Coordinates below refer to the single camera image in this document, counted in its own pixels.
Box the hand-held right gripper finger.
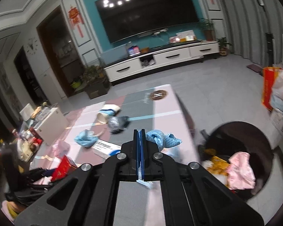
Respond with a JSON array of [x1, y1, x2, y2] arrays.
[[140, 129, 265, 226], [14, 129, 140, 226]]

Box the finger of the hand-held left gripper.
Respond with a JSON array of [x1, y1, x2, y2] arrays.
[[29, 168, 62, 177]]

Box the red cigarette box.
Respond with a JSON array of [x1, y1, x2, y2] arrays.
[[51, 155, 79, 182]]

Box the blue cloth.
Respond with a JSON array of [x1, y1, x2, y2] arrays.
[[145, 129, 182, 150]]

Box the white medicine box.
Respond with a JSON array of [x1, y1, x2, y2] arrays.
[[91, 139, 122, 159]]

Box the silver grey plastic bag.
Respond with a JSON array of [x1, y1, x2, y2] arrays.
[[108, 116, 130, 134]]

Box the white blue striped paper cup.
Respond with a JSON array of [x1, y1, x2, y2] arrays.
[[96, 104, 121, 124]]

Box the blue face mask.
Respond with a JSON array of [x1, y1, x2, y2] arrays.
[[75, 129, 102, 148]]

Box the yellow chip bag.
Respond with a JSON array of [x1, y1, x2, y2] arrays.
[[204, 148, 229, 177]]

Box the pink plastic wrapper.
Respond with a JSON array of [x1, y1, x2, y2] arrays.
[[227, 152, 256, 191]]

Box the black trash bin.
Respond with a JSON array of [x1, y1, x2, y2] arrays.
[[198, 121, 277, 203]]

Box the pile of bottles and boxes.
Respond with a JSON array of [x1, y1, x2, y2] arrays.
[[0, 104, 52, 163]]

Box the white storage cabinet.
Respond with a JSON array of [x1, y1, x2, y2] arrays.
[[35, 107, 69, 145]]

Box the bushy plants in black planter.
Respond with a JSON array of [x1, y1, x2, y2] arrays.
[[81, 63, 110, 99]]

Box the white television cabinet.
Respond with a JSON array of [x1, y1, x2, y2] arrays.
[[104, 41, 220, 83]]

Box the translucent grey storage box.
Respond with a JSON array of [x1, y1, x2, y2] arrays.
[[100, 45, 129, 65]]

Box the dark wooden doorway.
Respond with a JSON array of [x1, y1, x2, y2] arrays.
[[36, 6, 85, 98]]

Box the white card board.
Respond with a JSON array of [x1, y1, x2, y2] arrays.
[[176, 30, 196, 41]]

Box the small potted floor plant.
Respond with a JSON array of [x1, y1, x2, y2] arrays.
[[216, 37, 233, 57]]

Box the tall potted plant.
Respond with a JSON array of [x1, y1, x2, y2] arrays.
[[199, 18, 216, 41]]

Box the large black television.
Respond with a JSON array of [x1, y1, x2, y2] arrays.
[[95, 0, 200, 44]]

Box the dark floor mat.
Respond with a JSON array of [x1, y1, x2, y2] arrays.
[[246, 63, 262, 73]]

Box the white cardboard box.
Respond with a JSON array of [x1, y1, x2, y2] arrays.
[[270, 109, 283, 137]]

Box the orange red shopping bag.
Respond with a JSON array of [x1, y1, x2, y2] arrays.
[[262, 67, 283, 111]]

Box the grey curtain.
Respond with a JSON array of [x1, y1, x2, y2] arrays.
[[215, 0, 283, 66]]

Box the deer wall clock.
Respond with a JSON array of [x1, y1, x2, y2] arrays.
[[27, 38, 38, 56]]

